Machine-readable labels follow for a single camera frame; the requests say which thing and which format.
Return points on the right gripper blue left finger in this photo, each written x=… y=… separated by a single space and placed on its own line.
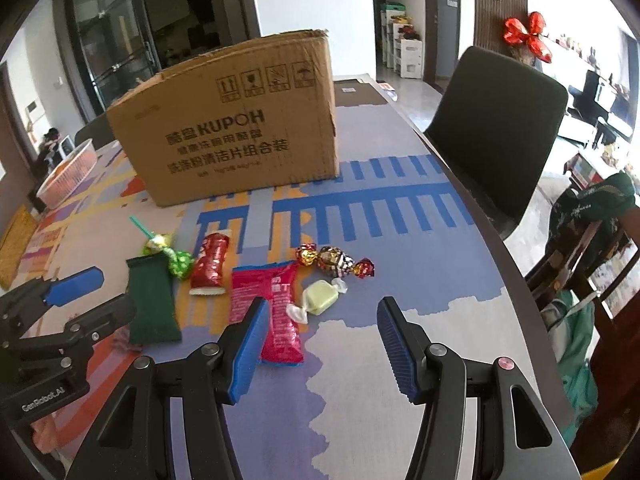
x=248 y=338

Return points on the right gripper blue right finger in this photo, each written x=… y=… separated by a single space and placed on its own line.
x=403 y=350

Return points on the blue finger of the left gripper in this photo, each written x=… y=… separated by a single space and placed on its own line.
x=67 y=290

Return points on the pink red snack packet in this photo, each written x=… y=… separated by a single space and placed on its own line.
x=274 y=282

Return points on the red foil snack packet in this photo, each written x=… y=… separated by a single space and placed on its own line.
x=207 y=277

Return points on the pale yellow candy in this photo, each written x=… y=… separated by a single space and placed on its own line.
x=315 y=299

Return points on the dark green snack packet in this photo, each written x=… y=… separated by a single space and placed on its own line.
x=150 y=289

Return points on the gold red foil candy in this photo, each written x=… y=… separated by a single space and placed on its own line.
x=333 y=261

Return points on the green lollipop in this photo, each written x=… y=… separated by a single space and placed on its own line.
x=180 y=263

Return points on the yellow green candy packet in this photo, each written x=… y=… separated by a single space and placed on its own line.
x=156 y=244

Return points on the person's left hand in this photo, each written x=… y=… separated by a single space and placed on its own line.
x=45 y=434

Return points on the woven yellow tissue box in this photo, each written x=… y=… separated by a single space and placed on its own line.
x=14 y=241

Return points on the colourful patterned table mat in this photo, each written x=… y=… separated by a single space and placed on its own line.
x=323 y=402

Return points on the white basket of oranges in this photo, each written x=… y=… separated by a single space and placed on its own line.
x=60 y=184

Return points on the dark chair far left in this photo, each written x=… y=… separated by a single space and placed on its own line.
x=98 y=131

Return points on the dark chair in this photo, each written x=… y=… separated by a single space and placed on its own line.
x=495 y=127
x=98 y=131

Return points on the wooden chair with clothes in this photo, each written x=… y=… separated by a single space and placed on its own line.
x=597 y=353

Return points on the dark chair right side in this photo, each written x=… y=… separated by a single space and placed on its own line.
x=495 y=127

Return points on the brown cardboard box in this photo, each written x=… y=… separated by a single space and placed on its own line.
x=254 y=115

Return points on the dark glass door cabinet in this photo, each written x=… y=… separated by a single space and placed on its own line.
x=110 y=46

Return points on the white storage shelf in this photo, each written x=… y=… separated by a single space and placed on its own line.
x=401 y=43

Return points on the red balloon bow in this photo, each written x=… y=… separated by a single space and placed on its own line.
x=516 y=33

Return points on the grey hallway door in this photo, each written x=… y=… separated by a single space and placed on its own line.
x=440 y=42

